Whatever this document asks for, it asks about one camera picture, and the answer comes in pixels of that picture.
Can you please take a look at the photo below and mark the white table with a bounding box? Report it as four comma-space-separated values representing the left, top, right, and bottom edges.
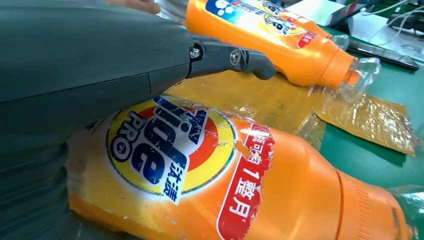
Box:
288, 0, 424, 61

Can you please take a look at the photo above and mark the dark tablet on stand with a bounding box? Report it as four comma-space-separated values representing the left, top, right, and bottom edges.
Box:
326, 0, 375, 29

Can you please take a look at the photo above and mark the orange detergent bottle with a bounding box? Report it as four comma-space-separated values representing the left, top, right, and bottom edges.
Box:
228, 0, 351, 51
186, 0, 382, 104
66, 95, 424, 240

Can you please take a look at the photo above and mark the person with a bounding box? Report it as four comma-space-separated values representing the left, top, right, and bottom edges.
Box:
105, 0, 190, 22

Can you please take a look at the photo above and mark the black smartphone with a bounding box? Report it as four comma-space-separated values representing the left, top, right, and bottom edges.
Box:
346, 39, 420, 72

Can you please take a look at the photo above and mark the yellow taped cardboard mat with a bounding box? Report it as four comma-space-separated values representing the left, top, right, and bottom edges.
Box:
79, 69, 419, 157

